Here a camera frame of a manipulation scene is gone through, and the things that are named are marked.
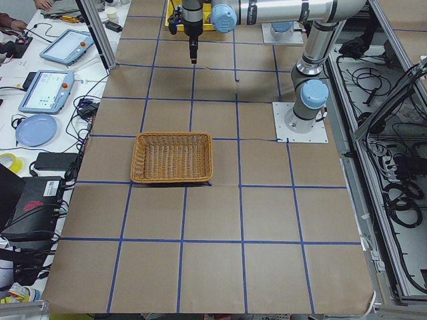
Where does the upper teach pendant tablet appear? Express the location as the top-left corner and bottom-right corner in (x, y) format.
(39, 29), (94, 66)

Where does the aluminium frame post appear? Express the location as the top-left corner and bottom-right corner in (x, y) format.
(77, 0), (117, 71)

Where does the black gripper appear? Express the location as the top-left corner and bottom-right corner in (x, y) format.
(181, 7), (203, 64)

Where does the teach pendant tablet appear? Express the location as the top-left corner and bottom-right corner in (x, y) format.
(39, 29), (94, 66)
(18, 70), (75, 114)

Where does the blue plate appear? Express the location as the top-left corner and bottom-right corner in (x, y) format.
(15, 114), (57, 147)

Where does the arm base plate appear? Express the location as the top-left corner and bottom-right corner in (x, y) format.
(262, 22), (304, 47)
(272, 102), (328, 143)

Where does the lower teach pendant tablet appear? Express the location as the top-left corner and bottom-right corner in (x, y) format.
(18, 70), (75, 114)

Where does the brown wicker basket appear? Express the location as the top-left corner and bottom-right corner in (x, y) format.
(130, 132), (214, 184)

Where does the black power adapter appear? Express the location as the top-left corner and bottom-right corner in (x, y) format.
(33, 152), (77, 171)

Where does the yellow tape roll on desk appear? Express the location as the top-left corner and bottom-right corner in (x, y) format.
(0, 153), (23, 174)

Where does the black computer box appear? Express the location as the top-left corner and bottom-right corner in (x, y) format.
(1, 176), (65, 242)

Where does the yellow plastic tray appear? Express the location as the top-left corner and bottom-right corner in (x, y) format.
(165, 1), (214, 34)

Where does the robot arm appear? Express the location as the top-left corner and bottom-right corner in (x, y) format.
(210, 0), (364, 129)

